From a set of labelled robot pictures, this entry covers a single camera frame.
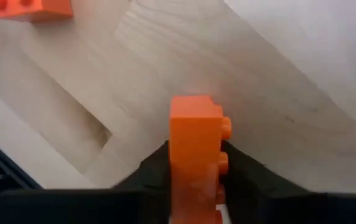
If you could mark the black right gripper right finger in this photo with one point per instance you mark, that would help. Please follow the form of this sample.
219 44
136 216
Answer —
252 177

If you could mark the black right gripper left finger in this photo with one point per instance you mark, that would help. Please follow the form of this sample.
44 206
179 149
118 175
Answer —
153 174

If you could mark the orange toy brick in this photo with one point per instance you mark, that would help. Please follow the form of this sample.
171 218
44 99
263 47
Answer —
193 149
41 9

